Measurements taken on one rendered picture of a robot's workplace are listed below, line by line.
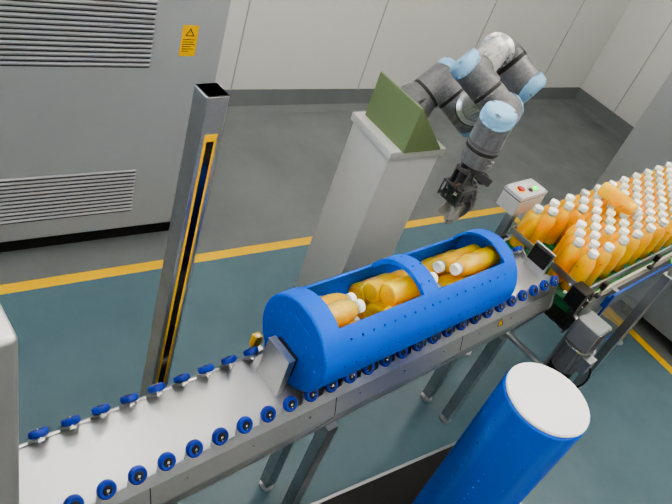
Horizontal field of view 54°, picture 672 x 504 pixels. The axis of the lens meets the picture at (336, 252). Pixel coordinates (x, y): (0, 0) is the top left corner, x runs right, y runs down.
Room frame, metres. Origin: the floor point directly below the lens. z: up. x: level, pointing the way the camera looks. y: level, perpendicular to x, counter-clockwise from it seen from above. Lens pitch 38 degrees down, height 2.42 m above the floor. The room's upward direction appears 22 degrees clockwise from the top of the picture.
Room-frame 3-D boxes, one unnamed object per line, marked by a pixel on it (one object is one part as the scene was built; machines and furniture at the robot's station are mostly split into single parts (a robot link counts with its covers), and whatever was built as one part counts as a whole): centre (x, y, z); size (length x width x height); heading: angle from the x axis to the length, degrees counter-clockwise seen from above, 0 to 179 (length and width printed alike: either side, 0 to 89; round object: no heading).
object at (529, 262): (2.29, -0.78, 0.99); 0.10 x 0.02 x 0.12; 52
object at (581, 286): (2.20, -0.97, 0.95); 0.10 x 0.07 x 0.10; 52
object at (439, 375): (2.28, -0.69, 0.31); 0.06 x 0.06 x 0.63; 52
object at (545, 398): (1.49, -0.78, 1.03); 0.28 x 0.28 x 0.01
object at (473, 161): (1.61, -0.26, 1.64); 0.10 x 0.09 x 0.05; 52
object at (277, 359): (1.24, 0.03, 1.00); 0.10 x 0.04 x 0.15; 52
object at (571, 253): (2.35, -0.90, 1.00); 0.07 x 0.07 x 0.19
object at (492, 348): (2.20, -0.80, 0.31); 0.06 x 0.06 x 0.63; 52
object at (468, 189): (1.61, -0.25, 1.56); 0.09 x 0.08 x 0.12; 142
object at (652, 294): (2.37, -1.30, 0.55); 0.04 x 0.04 x 1.10; 52
